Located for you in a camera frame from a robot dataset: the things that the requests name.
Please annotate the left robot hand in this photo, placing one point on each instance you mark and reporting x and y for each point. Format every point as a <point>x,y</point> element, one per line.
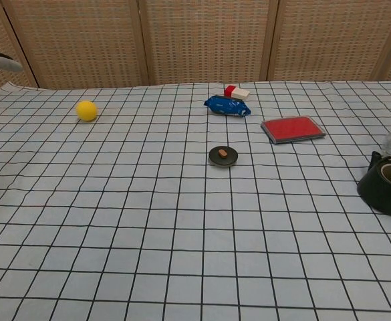
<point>1,62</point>

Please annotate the small black dish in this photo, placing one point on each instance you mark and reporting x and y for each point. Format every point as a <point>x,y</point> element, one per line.
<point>222,158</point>

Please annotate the black teapot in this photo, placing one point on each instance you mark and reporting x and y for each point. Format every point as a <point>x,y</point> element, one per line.
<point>379,194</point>

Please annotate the yellow foam ball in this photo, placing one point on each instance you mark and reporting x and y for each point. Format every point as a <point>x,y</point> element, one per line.
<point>87,111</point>

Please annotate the blue snack packet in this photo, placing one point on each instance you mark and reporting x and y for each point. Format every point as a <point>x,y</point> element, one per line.
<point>227,106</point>

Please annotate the red and white box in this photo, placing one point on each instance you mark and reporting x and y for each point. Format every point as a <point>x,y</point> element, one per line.
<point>238,92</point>

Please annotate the red ink pad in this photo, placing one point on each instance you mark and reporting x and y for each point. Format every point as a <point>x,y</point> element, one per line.
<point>292,128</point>

